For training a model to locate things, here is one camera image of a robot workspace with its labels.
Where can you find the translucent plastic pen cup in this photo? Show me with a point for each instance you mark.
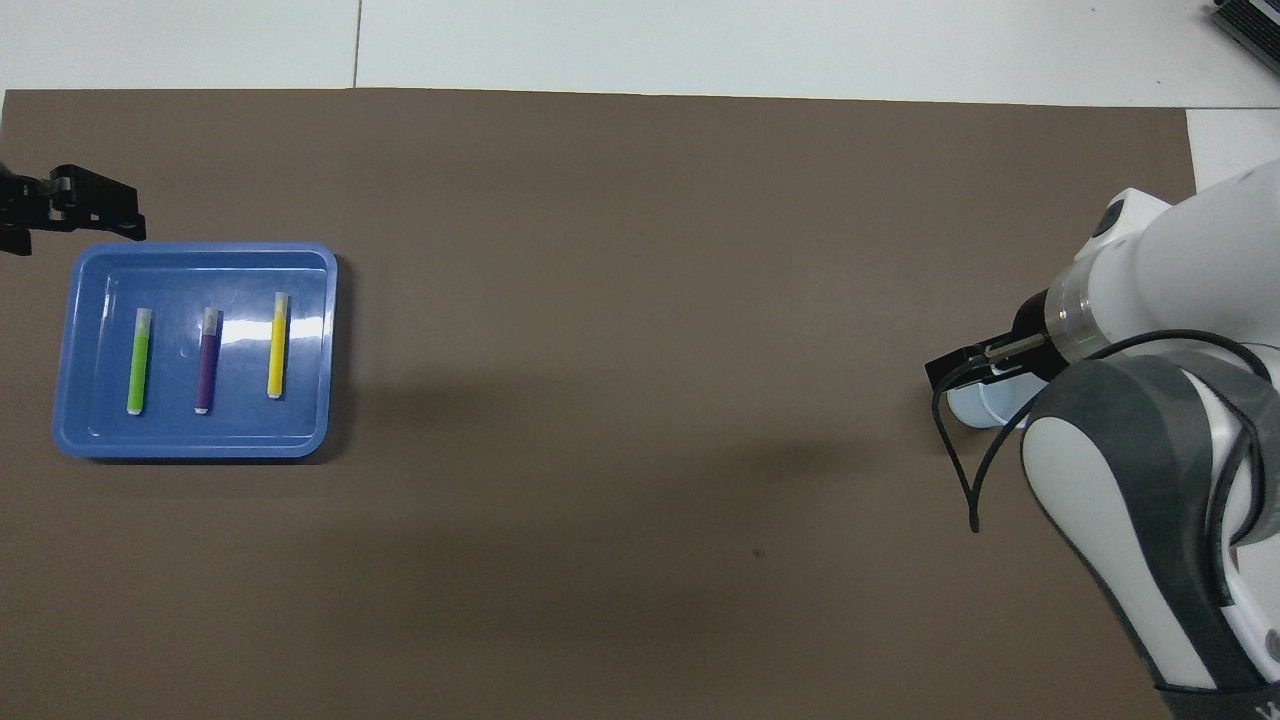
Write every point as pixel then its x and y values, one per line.
pixel 980 405

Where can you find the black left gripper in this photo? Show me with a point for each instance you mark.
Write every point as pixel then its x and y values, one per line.
pixel 22 205

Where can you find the brown table mat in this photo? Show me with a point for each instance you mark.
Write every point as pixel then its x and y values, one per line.
pixel 640 400

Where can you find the blue plastic tray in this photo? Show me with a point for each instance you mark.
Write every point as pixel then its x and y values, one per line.
pixel 300 420

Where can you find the green highlighter pen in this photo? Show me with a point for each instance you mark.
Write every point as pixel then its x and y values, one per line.
pixel 139 365

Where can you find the grey ribbed device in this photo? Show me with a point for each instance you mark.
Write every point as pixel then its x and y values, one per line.
pixel 1250 30

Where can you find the yellow highlighter pen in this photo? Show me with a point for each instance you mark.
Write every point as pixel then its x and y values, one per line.
pixel 277 350

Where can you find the purple highlighter pen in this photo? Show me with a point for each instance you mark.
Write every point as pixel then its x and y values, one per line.
pixel 207 370

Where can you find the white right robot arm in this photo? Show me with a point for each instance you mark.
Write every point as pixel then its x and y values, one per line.
pixel 1170 300

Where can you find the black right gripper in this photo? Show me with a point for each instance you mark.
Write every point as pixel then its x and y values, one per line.
pixel 1035 335

